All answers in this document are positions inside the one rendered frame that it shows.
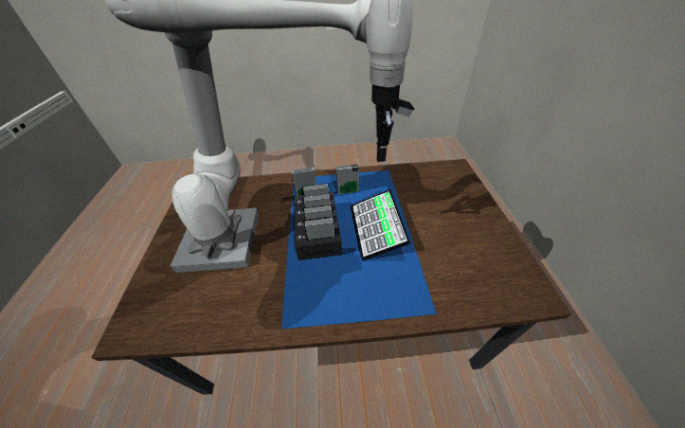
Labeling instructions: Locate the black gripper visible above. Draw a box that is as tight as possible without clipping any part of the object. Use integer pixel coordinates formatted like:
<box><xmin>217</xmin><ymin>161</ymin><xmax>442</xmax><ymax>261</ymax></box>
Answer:
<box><xmin>371</xmin><ymin>85</ymin><xmax>400</xmax><ymax>162</ymax></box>

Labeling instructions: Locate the status display screen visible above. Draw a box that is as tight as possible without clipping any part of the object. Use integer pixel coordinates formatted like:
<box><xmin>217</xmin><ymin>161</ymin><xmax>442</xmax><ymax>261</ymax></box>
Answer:
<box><xmin>352</xmin><ymin>189</ymin><xmax>410</xmax><ymax>260</ymax></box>

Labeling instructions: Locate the blue flat mat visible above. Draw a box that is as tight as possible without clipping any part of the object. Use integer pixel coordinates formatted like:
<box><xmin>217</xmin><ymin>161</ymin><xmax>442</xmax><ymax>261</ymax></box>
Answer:
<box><xmin>281</xmin><ymin>170</ymin><xmax>436</xmax><ymax>329</ymax></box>

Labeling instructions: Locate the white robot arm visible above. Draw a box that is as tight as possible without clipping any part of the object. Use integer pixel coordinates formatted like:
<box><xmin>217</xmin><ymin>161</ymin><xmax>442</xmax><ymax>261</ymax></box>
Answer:
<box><xmin>105</xmin><ymin>0</ymin><xmax>413</xmax><ymax>259</ymax></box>

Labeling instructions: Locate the dark grey drive dock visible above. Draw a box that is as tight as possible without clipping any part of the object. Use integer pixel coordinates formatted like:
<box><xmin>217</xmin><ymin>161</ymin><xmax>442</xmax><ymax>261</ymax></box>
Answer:
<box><xmin>295</xmin><ymin>192</ymin><xmax>342</xmax><ymax>260</ymax></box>

